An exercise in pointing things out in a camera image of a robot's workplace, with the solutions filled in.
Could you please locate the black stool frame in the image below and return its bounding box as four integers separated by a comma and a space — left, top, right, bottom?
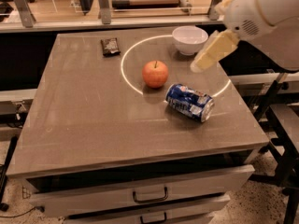
250, 73, 299, 224

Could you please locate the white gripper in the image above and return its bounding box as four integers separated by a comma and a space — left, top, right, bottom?
190, 0, 275, 73

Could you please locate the metal railing with posts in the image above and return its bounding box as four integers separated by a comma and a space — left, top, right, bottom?
0, 0, 226, 34

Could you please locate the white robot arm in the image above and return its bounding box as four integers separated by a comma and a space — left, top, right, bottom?
191, 0, 299, 72

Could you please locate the blue crushed pepsi can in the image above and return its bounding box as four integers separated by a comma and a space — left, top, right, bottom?
165, 84, 215, 122

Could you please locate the white bowl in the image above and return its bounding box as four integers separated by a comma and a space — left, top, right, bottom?
172, 26, 208, 55

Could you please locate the lower drawer with black handle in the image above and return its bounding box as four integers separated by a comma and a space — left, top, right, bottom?
64, 194, 230, 224

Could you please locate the black snack packet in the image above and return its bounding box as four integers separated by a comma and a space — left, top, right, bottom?
101, 38, 121, 57

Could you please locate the upper drawer with black handle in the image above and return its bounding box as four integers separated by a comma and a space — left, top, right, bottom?
30, 165, 254, 217

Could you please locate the red orange apple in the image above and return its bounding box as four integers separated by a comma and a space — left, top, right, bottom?
142, 60, 168, 89

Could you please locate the drawer with black handle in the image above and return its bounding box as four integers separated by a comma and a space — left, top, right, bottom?
64, 194, 230, 224
30, 165, 254, 217

